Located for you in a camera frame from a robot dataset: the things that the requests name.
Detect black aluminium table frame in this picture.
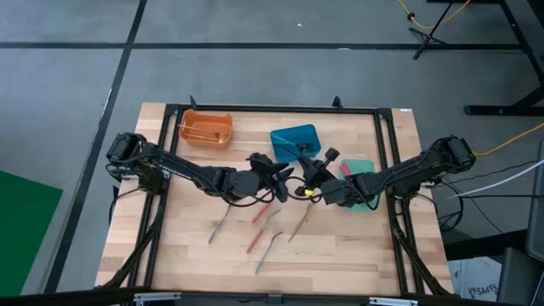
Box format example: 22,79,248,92
95,95,454,298

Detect teal plastic bin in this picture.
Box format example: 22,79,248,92
337,158,377,212

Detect orange plastic bin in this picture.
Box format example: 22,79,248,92
178,109,234,150

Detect yellow power cable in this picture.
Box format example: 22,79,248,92
473,122,544,157

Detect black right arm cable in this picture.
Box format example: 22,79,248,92
286,176,314,204

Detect white cable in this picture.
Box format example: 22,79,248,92
450,159,544,200

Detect green floor mat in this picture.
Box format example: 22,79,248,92
0,170,64,298

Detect blue plastic bin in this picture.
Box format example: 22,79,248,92
269,123,323,164

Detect yellow floor cable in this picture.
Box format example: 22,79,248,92
397,0,473,31

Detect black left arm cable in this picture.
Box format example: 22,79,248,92
229,189,275,208

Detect black desk frame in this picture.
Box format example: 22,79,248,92
427,0,544,116

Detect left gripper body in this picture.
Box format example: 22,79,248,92
248,151,280,190

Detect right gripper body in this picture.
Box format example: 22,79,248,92
299,148,341,188

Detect white cardboard box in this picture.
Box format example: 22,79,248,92
448,257,502,303

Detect teal-handled black fork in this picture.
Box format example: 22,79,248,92
280,143,315,162
254,230,284,276
207,205,233,245

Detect black tripod stand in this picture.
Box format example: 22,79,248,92
408,0,456,60

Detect silver frame bracket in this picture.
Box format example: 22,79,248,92
133,292,182,306
368,297,420,306

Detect black floor cable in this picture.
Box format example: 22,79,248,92
424,160,544,235

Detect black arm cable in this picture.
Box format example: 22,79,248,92
229,189,275,208
286,176,314,204

